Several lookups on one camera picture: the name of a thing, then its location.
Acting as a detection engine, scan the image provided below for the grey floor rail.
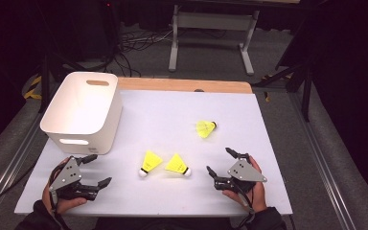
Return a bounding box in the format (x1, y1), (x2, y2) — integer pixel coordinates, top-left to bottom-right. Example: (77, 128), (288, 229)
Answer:
(288, 92), (357, 230)
(0, 118), (46, 221)

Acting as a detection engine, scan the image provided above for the white plastic bin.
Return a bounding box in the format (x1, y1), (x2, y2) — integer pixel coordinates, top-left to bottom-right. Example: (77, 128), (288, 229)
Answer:
(39, 71), (124, 156)

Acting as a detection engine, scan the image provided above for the black floor cable bundle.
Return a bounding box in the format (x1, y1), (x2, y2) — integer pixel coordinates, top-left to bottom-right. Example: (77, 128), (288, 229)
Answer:
(106, 28), (173, 78)

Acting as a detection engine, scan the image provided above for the person's left hand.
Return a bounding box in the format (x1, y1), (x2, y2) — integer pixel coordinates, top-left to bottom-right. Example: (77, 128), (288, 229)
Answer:
(41, 156), (88, 215)

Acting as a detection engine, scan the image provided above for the yellow black floor tape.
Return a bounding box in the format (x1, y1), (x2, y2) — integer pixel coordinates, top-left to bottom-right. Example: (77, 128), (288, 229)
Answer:
(23, 75), (43, 101)

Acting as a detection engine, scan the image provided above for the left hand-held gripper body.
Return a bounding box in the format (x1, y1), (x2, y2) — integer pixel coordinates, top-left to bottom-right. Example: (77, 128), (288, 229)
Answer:
(48, 155), (99, 201)

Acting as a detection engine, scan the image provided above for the right hand-held gripper cable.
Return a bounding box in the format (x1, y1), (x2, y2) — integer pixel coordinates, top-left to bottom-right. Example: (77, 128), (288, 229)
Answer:
(234, 185), (257, 229)

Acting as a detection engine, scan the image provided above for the grey metal stand frame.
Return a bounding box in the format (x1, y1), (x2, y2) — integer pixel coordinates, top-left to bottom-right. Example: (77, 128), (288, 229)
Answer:
(168, 4), (261, 77)

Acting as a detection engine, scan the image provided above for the yellow shuttlecock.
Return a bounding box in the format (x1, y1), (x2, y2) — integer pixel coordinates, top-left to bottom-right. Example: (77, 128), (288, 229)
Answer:
(164, 153), (193, 177)
(195, 120), (219, 140)
(138, 149), (164, 178)

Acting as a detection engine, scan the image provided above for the black curtain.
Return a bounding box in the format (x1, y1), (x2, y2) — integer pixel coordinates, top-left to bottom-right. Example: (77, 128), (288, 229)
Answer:
(0, 0), (46, 157)
(276, 0), (368, 219)

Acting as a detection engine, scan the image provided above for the white table mat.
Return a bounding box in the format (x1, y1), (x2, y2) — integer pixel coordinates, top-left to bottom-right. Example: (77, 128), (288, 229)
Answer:
(13, 89), (293, 219)

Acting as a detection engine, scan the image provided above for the hand-held gripper cable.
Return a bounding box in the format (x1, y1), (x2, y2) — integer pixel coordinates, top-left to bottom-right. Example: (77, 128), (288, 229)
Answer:
(234, 185), (257, 229)
(48, 189), (61, 219)

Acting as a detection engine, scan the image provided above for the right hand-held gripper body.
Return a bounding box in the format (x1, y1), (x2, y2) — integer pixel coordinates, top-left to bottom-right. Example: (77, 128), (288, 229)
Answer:
(214, 158), (267, 195)

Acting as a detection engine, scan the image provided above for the black tripod stand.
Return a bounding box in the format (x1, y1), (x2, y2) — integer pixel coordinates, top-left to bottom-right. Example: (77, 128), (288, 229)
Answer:
(37, 52), (87, 114)
(253, 61), (314, 123)

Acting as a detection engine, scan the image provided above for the person's dark clothed lap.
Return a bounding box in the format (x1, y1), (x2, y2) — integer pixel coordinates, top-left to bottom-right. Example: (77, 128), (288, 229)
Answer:
(94, 217), (238, 230)

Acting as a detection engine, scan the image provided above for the person's right hand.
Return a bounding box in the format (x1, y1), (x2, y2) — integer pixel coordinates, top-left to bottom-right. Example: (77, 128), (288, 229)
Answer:
(222, 155), (268, 214)

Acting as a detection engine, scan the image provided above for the left hand-held gripper cable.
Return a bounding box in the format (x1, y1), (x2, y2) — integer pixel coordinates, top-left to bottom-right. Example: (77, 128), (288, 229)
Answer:
(48, 189), (61, 219)

